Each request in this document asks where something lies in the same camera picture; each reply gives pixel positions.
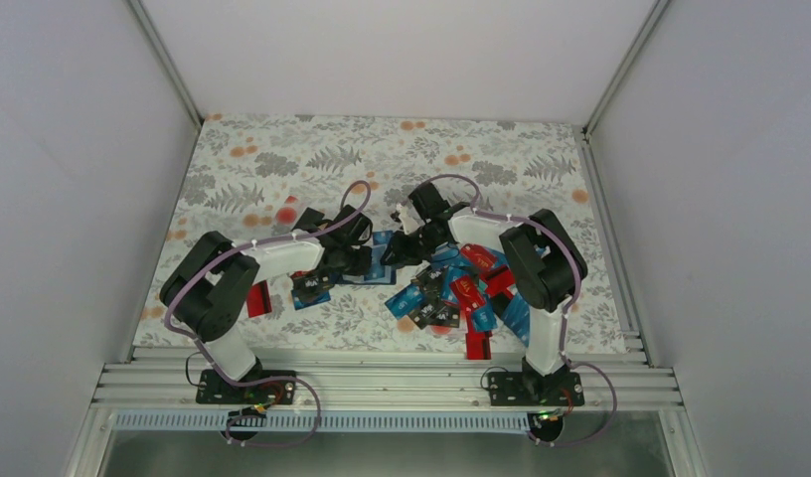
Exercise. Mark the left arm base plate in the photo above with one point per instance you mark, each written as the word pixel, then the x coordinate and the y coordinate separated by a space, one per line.
pixel 213 389

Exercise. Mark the blue card pile left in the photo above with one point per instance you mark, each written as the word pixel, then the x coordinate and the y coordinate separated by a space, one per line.
pixel 406 300

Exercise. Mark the blue slotted cable duct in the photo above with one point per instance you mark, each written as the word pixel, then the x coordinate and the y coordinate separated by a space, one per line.
pixel 328 421

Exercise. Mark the blue card pile right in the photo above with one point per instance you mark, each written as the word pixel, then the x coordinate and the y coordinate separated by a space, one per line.
pixel 516 317

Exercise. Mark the red card pile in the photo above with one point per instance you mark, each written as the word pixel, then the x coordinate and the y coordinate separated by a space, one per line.
pixel 499 282
pixel 478 346

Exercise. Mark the red card pile bottom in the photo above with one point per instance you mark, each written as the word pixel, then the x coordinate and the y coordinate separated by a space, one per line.
pixel 478 346

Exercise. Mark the floral patterned table mat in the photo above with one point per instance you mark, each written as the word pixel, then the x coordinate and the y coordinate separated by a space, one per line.
pixel 246 167

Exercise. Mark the red card pile right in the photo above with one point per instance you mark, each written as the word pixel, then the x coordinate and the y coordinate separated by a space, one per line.
pixel 499 282

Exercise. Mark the blue card under black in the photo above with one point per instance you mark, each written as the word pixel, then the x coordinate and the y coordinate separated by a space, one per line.
pixel 302 301

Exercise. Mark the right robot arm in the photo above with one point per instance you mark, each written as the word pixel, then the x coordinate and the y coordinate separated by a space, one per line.
pixel 547 267

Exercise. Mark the blue card pile centre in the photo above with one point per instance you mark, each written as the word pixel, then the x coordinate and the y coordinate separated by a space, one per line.
pixel 483 319

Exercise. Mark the red card left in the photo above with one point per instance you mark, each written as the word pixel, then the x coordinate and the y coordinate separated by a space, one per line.
pixel 258 302

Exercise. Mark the black visa card pile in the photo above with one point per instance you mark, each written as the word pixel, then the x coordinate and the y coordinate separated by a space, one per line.
pixel 435 313

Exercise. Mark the aluminium rail frame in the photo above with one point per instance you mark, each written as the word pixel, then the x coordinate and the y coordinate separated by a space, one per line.
pixel 348 380

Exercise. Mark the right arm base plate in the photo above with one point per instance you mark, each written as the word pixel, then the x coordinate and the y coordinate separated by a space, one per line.
pixel 562 388

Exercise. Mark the blue card pile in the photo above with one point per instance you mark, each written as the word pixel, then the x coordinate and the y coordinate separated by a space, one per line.
pixel 516 317
pixel 483 319
pixel 406 300

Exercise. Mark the black visa card left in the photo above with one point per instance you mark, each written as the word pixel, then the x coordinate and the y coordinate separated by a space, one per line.
pixel 311 283

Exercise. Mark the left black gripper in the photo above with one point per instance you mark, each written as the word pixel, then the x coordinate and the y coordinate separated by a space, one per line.
pixel 361 266

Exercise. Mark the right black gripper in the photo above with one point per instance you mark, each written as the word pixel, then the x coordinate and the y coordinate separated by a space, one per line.
pixel 404 254

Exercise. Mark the red vip card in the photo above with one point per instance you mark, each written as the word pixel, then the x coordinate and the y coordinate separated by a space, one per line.
pixel 467 294
pixel 479 260

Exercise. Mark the navy blue card holder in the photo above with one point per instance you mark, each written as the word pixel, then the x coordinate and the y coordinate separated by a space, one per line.
pixel 378 273

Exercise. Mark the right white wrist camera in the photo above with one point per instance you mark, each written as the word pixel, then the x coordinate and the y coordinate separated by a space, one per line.
pixel 407 223

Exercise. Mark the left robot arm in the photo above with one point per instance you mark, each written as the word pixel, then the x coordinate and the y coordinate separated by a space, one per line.
pixel 208 291

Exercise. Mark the black card upper left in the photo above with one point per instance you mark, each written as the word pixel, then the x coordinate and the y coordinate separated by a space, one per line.
pixel 310 221

